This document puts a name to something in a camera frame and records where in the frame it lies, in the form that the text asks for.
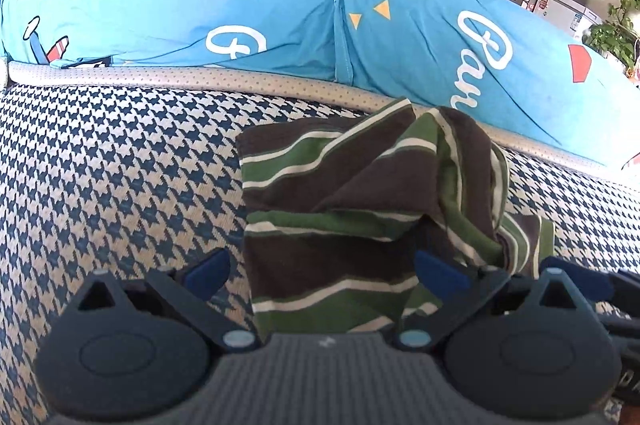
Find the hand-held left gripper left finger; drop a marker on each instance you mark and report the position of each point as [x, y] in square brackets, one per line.
[207, 267]

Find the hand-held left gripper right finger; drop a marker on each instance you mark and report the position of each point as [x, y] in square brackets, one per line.
[440, 272]

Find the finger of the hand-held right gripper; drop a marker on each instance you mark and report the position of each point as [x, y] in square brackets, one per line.
[590, 285]

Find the green brown striped shirt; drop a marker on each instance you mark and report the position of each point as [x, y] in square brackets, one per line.
[350, 185]

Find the large leafy potted plant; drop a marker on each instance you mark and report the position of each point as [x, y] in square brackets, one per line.
[612, 35]

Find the blue printed sofa cover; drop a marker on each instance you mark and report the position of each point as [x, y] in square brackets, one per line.
[175, 5]

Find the white chest freezer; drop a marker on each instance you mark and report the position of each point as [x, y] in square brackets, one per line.
[560, 10]

